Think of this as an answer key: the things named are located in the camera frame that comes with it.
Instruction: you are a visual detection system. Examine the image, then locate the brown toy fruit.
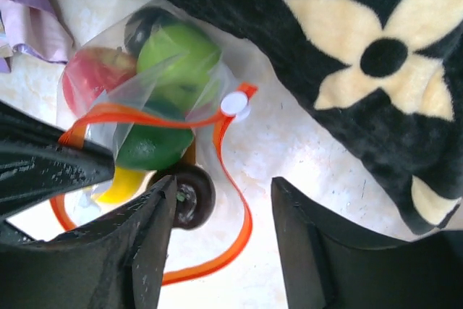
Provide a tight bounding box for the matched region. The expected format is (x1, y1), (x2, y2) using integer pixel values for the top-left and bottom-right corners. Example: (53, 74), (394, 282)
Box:
(179, 140), (196, 166)

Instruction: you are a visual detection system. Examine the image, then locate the pink purple cloth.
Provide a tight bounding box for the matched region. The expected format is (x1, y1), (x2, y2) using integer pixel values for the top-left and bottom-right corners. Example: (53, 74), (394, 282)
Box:
(1, 0), (73, 73)

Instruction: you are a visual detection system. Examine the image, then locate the red toy apple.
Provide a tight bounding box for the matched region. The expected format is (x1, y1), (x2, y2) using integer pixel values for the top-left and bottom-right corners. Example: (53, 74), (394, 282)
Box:
(62, 47), (137, 117)

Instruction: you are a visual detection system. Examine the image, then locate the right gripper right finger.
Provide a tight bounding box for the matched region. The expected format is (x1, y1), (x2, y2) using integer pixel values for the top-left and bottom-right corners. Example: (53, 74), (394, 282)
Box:
(271, 177), (462, 309)

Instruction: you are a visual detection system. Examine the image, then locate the black floral pillow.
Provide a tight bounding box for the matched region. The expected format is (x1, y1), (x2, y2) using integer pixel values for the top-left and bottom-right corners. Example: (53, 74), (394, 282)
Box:
(167, 0), (462, 234)

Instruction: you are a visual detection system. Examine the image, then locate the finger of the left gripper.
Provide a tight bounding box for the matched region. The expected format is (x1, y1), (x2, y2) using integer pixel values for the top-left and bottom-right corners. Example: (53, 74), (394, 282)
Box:
(1, 102), (115, 217)

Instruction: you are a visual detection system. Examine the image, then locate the dark green toy lime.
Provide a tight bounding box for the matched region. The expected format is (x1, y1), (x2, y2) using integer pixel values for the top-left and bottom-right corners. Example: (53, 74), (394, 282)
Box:
(115, 124), (194, 171)

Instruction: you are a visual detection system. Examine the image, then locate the light green toy fruit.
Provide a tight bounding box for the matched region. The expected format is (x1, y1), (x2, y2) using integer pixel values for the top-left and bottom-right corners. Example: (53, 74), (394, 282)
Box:
(137, 23), (221, 112)

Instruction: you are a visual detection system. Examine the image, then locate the dark mangosteen toy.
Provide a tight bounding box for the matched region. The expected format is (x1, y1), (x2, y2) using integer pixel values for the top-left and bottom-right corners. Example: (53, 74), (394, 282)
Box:
(150, 163), (217, 231)

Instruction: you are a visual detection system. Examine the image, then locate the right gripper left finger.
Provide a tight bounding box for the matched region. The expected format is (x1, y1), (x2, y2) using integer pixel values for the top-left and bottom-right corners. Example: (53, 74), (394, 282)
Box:
(1, 177), (177, 308)

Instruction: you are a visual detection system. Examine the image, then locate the clear zip bag orange zipper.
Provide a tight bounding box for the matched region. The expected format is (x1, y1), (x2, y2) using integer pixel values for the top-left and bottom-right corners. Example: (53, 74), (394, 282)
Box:
(50, 0), (262, 284)

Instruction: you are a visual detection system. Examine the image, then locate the yellow toy lemon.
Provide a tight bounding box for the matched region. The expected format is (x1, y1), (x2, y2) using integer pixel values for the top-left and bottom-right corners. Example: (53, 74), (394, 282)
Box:
(91, 166), (146, 204)

